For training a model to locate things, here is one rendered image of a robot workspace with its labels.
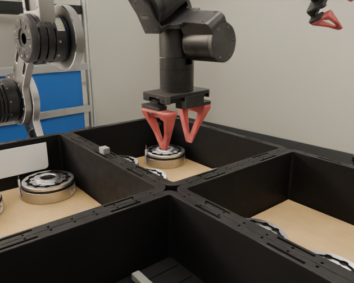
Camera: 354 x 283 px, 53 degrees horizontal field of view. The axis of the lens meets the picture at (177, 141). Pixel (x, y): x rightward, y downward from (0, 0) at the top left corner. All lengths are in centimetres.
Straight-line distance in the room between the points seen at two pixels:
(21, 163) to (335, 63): 308
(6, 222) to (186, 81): 40
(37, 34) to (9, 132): 162
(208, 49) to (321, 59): 310
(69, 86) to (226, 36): 232
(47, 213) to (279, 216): 42
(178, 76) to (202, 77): 384
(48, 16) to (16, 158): 48
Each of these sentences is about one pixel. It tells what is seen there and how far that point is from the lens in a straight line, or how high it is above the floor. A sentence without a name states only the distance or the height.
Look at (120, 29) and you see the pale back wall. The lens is 410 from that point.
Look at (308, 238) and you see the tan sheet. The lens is 63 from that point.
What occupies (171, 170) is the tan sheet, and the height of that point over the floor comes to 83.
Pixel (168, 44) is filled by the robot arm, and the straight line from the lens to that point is 57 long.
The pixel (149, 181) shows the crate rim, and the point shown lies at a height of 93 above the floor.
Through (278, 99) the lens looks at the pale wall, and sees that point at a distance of 382.
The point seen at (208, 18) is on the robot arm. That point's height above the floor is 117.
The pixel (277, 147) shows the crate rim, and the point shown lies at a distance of 73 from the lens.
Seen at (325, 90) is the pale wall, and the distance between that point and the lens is 360.
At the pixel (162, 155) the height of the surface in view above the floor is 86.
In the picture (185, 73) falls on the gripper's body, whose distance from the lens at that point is 58.
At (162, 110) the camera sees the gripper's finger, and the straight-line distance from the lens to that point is 57.
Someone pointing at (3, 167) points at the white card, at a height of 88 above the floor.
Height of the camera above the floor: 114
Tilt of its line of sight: 17 degrees down
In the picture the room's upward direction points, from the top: straight up
